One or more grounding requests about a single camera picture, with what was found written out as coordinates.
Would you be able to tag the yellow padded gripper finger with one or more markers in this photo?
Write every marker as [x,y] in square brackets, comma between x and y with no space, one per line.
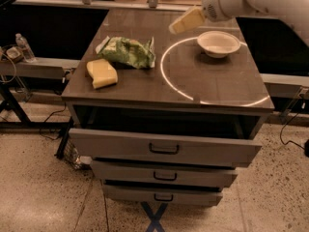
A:
[192,18]

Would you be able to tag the green jalapeno chip bag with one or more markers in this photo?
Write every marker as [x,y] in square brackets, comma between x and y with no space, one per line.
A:
[127,51]

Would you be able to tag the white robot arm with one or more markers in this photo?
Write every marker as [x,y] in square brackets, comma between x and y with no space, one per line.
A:
[294,13]

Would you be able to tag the yellow sponge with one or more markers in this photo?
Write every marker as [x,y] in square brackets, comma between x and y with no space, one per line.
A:
[102,73]

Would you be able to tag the white bowl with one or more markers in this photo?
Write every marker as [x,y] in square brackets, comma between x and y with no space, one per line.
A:
[218,44]

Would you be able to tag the grey drawer cabinet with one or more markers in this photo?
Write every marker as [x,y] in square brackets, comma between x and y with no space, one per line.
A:
[185,93]

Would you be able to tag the top grey drawer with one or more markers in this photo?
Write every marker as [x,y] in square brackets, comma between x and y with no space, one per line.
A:
[179,149]

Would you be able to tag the grey drawer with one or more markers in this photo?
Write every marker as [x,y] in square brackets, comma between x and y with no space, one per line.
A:
[163,174]
[179,149]
[163,195]

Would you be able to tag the grey side bench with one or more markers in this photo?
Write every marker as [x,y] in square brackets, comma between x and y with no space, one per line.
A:
[49,68]

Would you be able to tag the clear plastic water bottle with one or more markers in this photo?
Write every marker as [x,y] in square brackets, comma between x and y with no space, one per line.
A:
[25,48]

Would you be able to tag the middle grey drawer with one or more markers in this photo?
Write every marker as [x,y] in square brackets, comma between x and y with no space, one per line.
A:
[163,174]

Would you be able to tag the roll of tape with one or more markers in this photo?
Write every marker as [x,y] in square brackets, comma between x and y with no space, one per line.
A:
[13,54]

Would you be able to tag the bottom grey drawer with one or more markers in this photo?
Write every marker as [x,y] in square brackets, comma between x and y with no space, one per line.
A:
[163,195]

